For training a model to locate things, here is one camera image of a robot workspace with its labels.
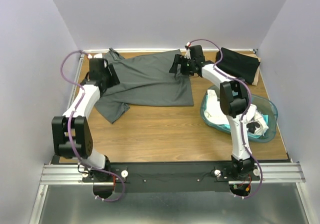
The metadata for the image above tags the grey t-shirt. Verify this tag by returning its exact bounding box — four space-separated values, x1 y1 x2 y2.
95 48 194 124

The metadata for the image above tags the teal plastic basket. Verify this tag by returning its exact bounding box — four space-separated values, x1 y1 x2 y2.
208 85 278 143

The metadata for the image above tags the white t-shirt in basket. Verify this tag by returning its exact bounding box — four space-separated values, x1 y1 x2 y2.
200 89 269 139

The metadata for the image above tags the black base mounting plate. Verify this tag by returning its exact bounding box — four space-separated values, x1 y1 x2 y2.
83 161 260 202

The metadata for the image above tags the aluminium rail frame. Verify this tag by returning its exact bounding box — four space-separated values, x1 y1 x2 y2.
30 162 312 224

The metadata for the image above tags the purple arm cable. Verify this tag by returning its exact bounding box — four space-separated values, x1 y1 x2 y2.
188 38 264 200
60 50 126 203

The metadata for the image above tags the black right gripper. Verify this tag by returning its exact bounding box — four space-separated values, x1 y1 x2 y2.
168 54 195 77

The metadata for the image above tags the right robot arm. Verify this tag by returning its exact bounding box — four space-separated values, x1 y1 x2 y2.
169 42 255 180

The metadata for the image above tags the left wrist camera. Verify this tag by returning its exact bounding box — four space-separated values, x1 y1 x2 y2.
87 53 109 68

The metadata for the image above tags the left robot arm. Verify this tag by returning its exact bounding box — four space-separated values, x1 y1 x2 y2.
51 55 120 182

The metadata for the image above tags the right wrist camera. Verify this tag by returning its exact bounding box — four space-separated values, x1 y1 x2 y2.
184 42 191 59

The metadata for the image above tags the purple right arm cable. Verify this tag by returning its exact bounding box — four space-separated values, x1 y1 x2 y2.
188 38 264 200

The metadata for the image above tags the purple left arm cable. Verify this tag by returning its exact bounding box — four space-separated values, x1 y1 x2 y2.
60 50 126 203

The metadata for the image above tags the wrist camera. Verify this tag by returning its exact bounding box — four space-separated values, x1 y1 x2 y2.
184 42 191 59
87 53 109 68

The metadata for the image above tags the folded black t-shirt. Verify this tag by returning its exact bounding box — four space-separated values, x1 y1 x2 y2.
215 47 260 85

